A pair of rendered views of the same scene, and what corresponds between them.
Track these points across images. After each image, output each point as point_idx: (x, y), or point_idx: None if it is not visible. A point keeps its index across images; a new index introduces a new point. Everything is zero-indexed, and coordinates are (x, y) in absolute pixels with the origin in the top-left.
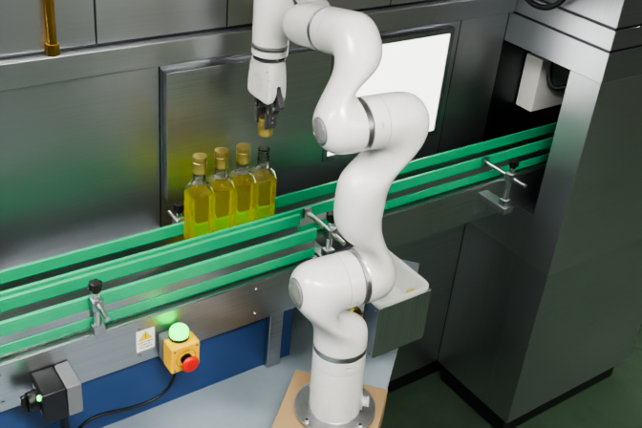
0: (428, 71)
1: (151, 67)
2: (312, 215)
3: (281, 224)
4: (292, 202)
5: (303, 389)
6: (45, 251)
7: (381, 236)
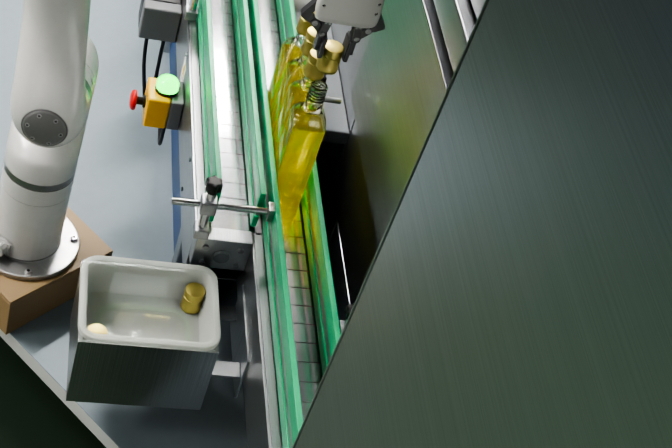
0: None
1: None
2: (254, 207)
3: (257, 174)
4: (314, 227)
5: (72, 229)
6: (336, 26)
7: (27, 29)
